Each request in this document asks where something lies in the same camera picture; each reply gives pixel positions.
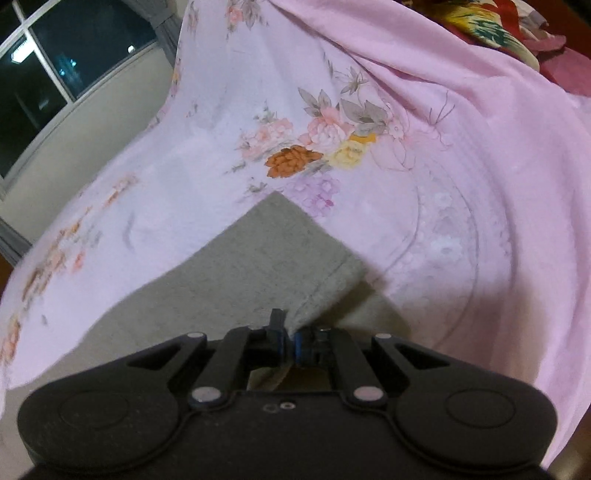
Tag colourful floral blanket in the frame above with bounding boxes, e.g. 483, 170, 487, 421
427, 0, 591, 97

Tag pink floral bed sheet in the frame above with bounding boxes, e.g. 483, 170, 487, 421
0, 0, 591, 467

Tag grey pants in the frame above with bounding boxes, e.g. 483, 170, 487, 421
76, 191, 409, 393

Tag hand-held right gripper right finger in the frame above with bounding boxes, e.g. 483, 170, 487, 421
294, 325, 452, 412

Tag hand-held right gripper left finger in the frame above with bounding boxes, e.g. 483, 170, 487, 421
127, 308, 289, 412

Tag grey curtain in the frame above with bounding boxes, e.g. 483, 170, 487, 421
0, 216, 29, 269
117, 0, 183, 79

